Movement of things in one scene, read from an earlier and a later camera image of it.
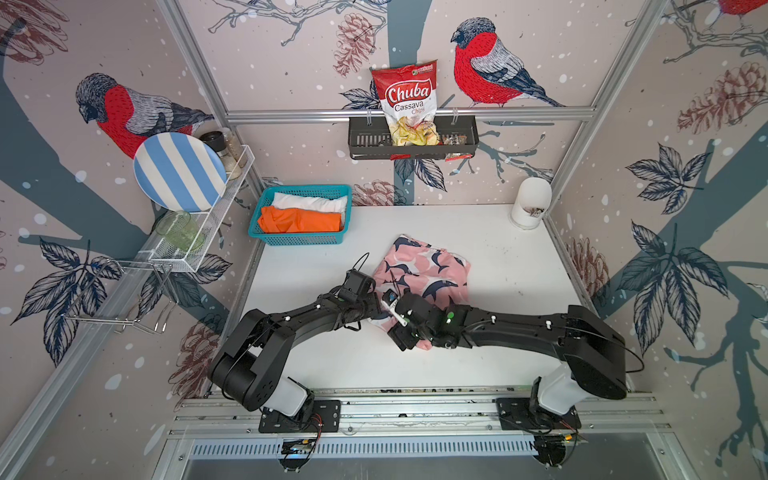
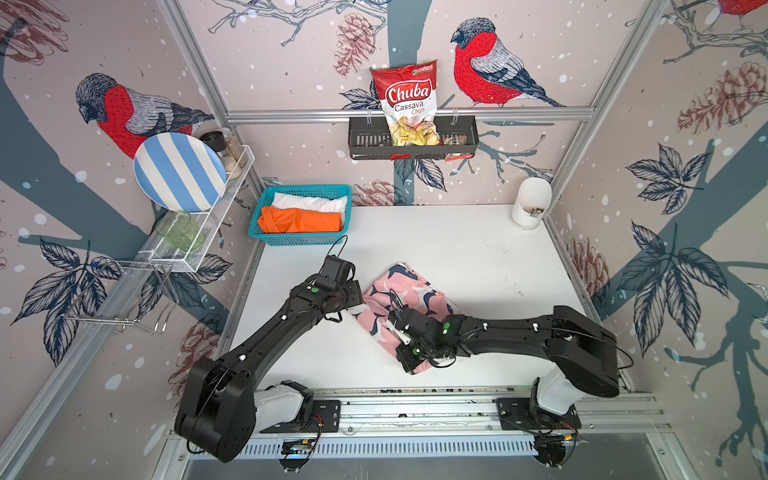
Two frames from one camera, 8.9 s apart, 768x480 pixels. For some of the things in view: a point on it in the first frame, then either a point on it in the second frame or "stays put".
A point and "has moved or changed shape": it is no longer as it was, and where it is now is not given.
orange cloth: [273, 219] stays put
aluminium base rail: [405, 413] stays put
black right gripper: [398, 337] to [405, 363]
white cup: [534, 198] stays put
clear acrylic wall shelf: [184, 240] stays put
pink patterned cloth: [414, 267] has moved or changed shape
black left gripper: [374, 306] to [355, 291]
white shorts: [296, 201] stays put
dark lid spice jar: [214, 138] stays put
